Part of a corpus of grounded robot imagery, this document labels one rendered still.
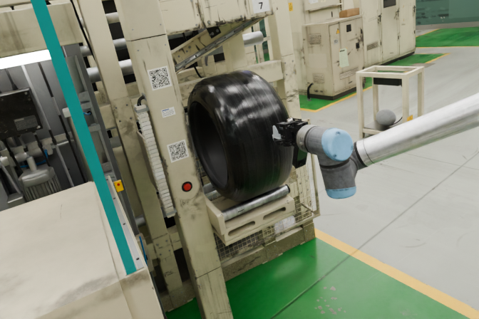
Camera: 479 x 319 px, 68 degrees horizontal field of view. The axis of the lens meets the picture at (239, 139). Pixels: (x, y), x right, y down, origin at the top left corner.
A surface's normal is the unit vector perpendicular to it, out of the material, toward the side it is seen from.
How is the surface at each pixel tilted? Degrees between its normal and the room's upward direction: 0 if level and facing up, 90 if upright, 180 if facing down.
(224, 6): 90
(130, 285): 90
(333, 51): 90
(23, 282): 0
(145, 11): 90
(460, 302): 0
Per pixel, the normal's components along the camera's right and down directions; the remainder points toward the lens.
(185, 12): 0.45, 0.24
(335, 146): 0.41, 0.04
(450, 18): -0.79, 0.33
